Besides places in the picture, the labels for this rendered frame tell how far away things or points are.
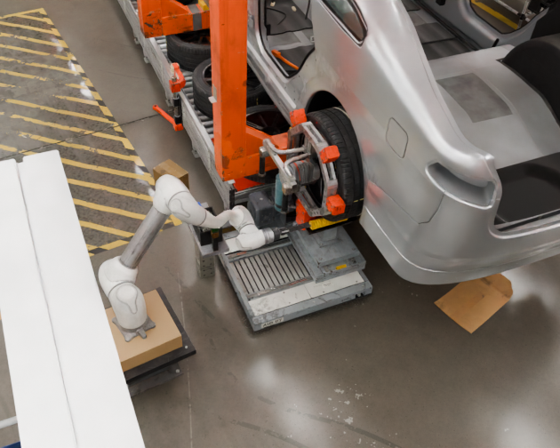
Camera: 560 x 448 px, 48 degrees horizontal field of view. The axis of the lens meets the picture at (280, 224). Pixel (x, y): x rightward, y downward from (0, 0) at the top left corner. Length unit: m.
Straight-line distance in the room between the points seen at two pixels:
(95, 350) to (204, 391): 3.23
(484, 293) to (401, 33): 2.00
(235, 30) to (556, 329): 2.72
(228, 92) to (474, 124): 1.50
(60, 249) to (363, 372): 3.35
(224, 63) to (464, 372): 2.29
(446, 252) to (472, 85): 1.57
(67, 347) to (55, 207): 0.16
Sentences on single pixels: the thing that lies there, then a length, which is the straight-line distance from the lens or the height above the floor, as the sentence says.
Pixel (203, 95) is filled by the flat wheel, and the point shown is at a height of 0.46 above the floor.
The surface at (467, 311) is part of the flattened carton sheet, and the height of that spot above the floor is 0.01.
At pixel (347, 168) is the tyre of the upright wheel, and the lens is 3.45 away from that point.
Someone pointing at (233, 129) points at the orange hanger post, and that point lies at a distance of 3.87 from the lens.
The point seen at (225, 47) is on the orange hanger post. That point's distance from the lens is 3.55.
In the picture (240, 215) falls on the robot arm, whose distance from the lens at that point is 3.59.
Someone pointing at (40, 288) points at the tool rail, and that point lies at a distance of 0.58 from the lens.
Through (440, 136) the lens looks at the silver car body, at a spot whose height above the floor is 1.64.
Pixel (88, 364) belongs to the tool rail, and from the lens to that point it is 0.53.
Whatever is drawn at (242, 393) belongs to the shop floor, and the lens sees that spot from 3.74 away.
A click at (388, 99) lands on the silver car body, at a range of 3.03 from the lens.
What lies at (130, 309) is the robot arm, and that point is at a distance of 3.35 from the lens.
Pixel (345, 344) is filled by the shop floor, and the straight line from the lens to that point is 3.96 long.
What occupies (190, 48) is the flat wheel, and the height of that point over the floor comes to 0.50.
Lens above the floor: 3.26
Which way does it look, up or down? 45 degrees down
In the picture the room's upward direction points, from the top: 4 degrees clockwise
